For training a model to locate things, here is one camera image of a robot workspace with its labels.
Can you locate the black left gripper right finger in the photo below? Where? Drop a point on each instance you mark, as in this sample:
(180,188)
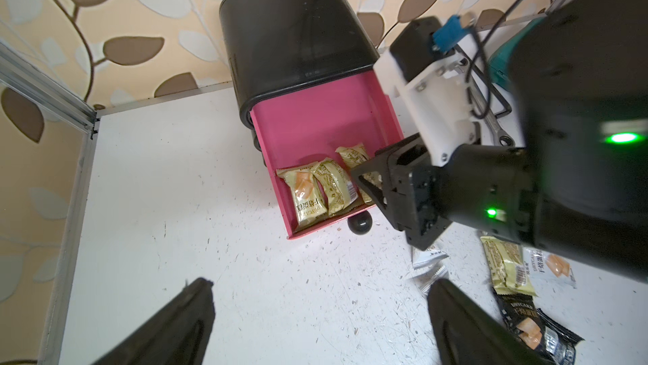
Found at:
(466,334)

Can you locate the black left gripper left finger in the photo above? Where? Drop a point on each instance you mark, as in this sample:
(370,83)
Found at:
(177,334)

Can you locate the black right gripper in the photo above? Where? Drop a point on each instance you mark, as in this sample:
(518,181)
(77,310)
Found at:
(403,183)

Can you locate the white cookie packet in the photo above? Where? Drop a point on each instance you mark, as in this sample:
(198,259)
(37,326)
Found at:
(542,266)
(428,266)

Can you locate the gold cookie packet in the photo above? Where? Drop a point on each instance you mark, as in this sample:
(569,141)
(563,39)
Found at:
(352,158)
(309,203)
(337,185)

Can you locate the pink top drawer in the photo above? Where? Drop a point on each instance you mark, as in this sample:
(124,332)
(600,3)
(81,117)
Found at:
(309,125)

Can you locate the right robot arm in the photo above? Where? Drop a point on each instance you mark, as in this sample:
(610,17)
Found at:
(577,186)

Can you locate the black drawer cabinet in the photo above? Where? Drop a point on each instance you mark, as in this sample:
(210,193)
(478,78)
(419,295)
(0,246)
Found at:
(275,47)

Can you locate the black cookie packet orange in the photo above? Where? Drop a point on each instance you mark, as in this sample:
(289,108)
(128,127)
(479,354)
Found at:
(521,318)

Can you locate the black cookie packet right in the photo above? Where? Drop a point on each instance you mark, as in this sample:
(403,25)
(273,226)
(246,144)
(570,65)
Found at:
(559,343)

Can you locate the silver ratchet wrench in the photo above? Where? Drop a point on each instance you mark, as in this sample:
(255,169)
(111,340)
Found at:
(499,136)

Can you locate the black hex key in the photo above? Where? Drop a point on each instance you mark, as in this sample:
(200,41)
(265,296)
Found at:
(476,71)

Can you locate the green plastic tool case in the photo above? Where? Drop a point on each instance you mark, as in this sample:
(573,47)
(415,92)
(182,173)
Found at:
(500,60)

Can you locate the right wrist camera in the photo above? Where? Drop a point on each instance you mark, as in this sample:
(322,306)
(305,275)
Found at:
(420,67)

